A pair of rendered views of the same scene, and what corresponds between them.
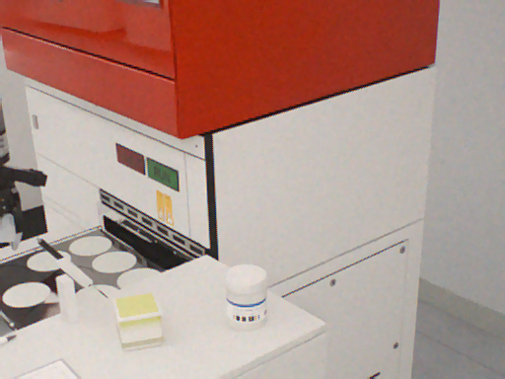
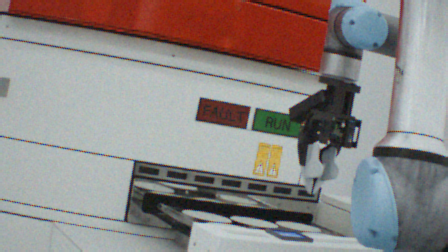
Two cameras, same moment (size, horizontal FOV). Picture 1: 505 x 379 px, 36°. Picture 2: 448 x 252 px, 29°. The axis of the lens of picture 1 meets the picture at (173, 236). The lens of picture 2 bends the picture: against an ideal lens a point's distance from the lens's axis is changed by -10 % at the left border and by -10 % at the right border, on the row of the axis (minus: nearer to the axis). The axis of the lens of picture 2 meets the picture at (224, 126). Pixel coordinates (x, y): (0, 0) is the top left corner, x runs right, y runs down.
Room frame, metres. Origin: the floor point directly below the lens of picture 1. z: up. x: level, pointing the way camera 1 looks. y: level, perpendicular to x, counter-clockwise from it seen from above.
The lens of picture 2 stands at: (1.42, 2.04, 1.18)
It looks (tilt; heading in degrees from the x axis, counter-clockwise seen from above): 3 degrees down; 277
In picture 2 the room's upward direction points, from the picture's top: 12 degrees clockwise
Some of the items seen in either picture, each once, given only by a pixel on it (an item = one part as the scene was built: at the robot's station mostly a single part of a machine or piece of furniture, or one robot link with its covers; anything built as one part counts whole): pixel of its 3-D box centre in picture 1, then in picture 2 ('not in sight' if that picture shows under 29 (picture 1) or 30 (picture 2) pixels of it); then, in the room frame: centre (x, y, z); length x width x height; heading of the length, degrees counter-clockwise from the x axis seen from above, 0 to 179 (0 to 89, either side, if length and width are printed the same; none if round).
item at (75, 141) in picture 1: (108, 175); (157, 141); (1.77, 0.15, 1.02); 0.82 x 0.03 x 0.40; 33
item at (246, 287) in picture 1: (246, 297); not in sight; (1.16, -0.12, 1.01); 0.07 x 0.07 x 0.10
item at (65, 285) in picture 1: (73, 284); not in sight; (1.22, 0.19, 1.03); 0.06 x 0.04 x 0.13; 123
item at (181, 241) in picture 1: (148, 221); (230, 183); (1.62, 0.06, 0.96); 0.44 x 0.01 x 0.02; 33
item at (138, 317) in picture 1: (138, 321); not in sight; (1.13, 0.07, 1.00); 0.07 x 0.07 x 0.07; 10
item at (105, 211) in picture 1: (148, 247); (225, 213); (1.62, 0.06, 0.89); 0.44 x 0.02 x 0.10; 33
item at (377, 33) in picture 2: not in sight; (370, 30); (1.39, 0.44, 1.31); 0.11 x 0.11 x 0.08; 15
